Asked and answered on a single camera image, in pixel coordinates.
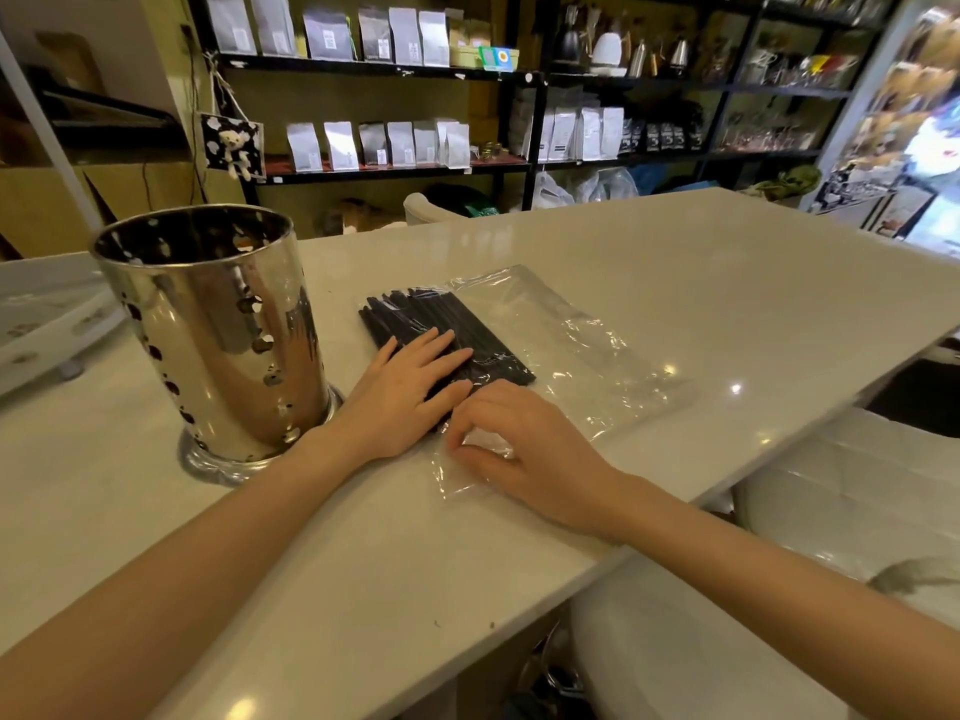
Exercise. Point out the person's right hand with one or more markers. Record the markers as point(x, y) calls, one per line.
point(551, 464)

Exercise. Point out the person's left hand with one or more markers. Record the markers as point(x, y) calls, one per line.
point(390, 412)

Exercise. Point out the person's right thumb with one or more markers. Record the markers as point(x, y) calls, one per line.
point(487, 458)

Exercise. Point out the person's left little finger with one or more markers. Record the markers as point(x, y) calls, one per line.
point(385, 353)

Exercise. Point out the person's left middle finger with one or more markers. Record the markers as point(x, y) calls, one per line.
point(446, 363)

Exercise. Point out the bundle of black straws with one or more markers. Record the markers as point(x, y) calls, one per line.
point(420, 318)

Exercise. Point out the clear plastic bag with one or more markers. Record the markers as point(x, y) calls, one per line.
point(585, 359)

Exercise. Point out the person's right forearm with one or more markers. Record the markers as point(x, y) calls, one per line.
point(787, 614)

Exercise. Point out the person's left forearm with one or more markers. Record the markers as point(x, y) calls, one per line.
point(187, 577)

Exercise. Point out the white chair backrest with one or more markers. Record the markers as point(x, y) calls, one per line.
point(427, 208)

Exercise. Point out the perforated silver metal holder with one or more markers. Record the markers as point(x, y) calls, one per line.
point(217, 344)

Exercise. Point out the row of short silver pouches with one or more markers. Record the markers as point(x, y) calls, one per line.
point(379, 146)

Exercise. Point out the crumpled white plastic bags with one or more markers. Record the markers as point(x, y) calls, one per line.
point(589, 188)

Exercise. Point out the hanging teddy bear pouch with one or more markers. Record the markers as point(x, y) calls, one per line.
point(234, 146)

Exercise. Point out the group of white coffee bags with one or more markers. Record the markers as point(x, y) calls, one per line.
point(574, 133)

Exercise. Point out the row of small dark packets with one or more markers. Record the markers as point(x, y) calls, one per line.
point(664, 136)

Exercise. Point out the green and yellow boxes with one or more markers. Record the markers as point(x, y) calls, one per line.
point(484, 48)

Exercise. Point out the white leather chair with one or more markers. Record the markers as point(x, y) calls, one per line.
point(810, 472)

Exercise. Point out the row of tall silver pouches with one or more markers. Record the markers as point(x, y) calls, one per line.
point(330, 33)

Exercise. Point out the white plastic tray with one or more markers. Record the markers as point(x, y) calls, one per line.
point(45, 322)

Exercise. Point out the white kettle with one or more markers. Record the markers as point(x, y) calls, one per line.
point(607, 50)

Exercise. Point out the silver metal pitcher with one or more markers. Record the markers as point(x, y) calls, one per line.
point(638, 59)

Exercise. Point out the green crumpled bag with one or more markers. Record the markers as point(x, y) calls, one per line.
point(784, 183)

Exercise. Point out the wide black metal shelf unit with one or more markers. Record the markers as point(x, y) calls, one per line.
point(712, 86)

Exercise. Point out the row of glassware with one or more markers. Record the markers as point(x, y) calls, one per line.
point(765, 134)

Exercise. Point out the colourful product display rack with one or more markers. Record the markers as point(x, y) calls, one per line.
point(900, 127)

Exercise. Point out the dark wall shelf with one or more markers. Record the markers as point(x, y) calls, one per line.
point(105, 112)

